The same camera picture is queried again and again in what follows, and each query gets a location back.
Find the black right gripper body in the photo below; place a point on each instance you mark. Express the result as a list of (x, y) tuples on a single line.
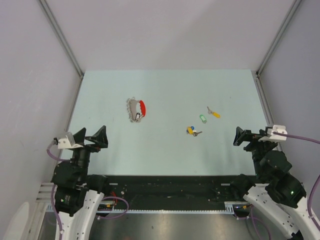
[(257, 146)]

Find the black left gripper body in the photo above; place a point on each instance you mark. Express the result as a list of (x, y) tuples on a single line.
[(86, 149)]

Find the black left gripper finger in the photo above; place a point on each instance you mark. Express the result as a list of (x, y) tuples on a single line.
[(99, 139), (79, 137)]

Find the red-handled metal keyring holder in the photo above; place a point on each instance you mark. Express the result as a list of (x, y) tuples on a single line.
[(135, 106)]

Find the black tag with silver key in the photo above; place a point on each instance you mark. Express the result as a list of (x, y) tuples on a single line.
[(138, 117)]

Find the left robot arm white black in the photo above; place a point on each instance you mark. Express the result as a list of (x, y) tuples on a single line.
[(76, 195)]

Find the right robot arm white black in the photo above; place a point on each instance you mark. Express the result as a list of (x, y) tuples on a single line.
[(284, 200)]

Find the green key tag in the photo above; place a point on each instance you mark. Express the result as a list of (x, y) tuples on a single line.
[(203, 118)]

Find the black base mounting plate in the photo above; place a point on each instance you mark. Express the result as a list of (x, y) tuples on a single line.
[(174, 186)]

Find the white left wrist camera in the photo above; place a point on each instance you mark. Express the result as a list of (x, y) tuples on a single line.
[(65, 141)]

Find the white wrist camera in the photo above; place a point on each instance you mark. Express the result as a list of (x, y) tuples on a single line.
[(65, 141), (276, 133)]

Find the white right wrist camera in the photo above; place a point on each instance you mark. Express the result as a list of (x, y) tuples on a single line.
[(276, 133)]

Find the aluminium rail right side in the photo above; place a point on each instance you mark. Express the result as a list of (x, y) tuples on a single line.
[(263, 99)]

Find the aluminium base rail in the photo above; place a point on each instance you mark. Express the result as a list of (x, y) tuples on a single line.
[(44, 193)]

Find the aluminium corner post left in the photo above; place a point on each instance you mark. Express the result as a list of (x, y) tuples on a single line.
[(55, 26)]

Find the aluminium corner post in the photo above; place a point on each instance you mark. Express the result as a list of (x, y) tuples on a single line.
[(55, 26), (279, 35)]

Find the aluminium corner post right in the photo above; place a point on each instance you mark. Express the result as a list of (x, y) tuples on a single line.
[(279, 35)]

